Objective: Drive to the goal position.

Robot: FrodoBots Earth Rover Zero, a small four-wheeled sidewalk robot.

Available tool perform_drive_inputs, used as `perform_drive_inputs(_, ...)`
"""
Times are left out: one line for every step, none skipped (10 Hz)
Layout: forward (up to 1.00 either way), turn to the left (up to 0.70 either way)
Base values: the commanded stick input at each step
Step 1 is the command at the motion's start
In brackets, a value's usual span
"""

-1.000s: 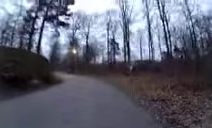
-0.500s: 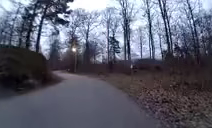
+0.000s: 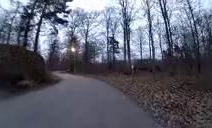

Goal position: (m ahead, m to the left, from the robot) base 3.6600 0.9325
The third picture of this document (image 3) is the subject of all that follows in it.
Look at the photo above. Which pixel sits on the grey asphalt path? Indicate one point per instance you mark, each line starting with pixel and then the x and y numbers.
pixel 77 103

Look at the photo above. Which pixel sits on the wood of bare trees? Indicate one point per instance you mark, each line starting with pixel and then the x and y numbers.
pixel 127 33

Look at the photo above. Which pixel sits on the leaf-strewn verge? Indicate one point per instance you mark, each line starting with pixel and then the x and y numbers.
pixel 24 84

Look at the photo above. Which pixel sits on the leaf-covered ground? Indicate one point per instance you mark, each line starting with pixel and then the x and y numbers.
pixel 174 100

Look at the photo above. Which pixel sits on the brown hedge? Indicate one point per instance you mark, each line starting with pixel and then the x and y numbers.
pixel 17 63

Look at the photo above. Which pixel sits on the lit street lamp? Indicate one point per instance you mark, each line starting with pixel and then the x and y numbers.
pixel 73 50

